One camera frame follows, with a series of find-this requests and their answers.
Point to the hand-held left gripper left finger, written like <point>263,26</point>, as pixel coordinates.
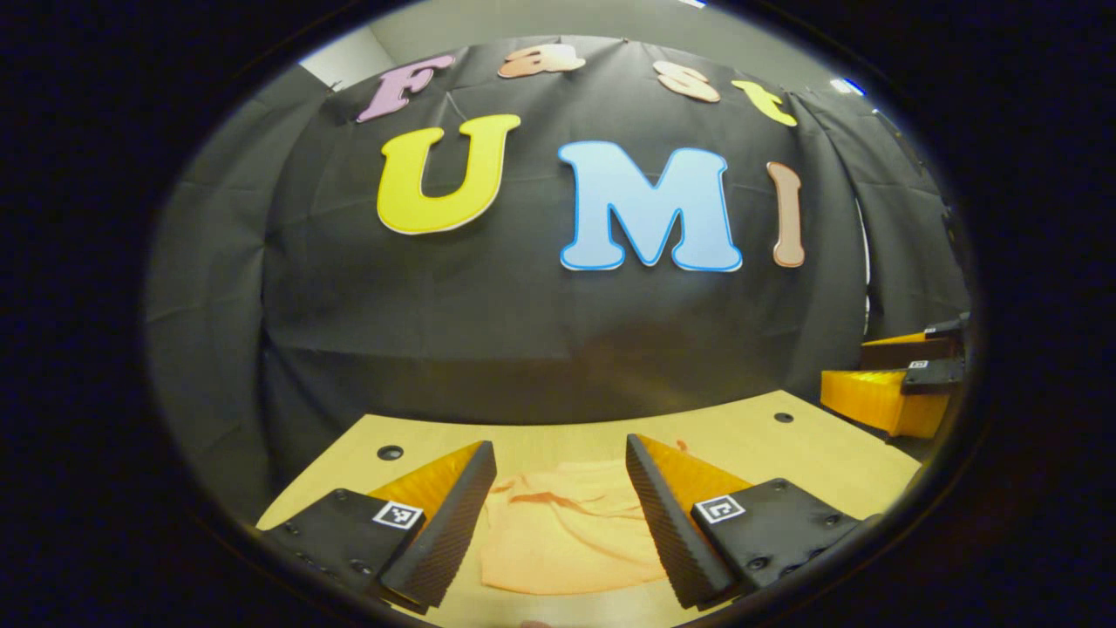
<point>453,523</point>

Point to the orange T-shirt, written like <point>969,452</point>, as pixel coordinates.
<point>567,541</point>

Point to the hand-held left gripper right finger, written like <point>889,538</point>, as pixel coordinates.
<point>663,523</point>

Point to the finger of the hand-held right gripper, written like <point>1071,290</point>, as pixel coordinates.
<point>902,351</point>
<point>872,397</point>

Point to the small ceiling light panel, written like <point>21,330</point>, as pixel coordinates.
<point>846,86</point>

